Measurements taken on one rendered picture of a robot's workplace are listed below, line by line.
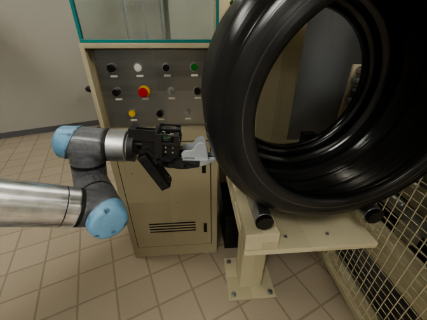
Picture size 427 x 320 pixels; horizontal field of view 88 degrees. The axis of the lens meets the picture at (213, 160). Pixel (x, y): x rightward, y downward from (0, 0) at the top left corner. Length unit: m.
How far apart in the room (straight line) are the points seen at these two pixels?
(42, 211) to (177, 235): 1.12
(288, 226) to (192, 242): 0.93
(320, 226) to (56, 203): 0.65
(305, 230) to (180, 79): 0.79
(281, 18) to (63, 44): 3.76
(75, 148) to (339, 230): 0.71
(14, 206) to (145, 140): 0.25
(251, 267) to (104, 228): 1.01
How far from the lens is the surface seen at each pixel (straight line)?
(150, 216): 1.40
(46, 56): 4.05
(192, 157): 0.52
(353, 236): 0.76
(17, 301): 1.83
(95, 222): 0.46
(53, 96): 4.13
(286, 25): 0.38
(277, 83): 0.80
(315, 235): 0.71
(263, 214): 0.55
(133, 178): 1.24
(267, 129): 0.84
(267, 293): 1.50
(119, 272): 1.66
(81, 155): 0.56
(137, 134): 0.51
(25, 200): 0.45
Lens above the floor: 1.29
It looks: 29 degrees down
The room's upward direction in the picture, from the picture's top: straight up
